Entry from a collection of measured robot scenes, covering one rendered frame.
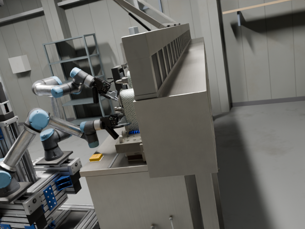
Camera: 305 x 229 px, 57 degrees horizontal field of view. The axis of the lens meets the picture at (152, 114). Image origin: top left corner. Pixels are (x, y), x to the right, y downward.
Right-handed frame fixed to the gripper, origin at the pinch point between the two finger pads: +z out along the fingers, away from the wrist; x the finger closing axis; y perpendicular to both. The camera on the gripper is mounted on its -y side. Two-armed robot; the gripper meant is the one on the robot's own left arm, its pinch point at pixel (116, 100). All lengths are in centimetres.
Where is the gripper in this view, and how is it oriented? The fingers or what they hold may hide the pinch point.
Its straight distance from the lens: 193.7
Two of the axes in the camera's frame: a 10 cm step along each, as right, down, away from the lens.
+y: 4.7, -8.1, -3.5
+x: 1.6, -3.1, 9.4
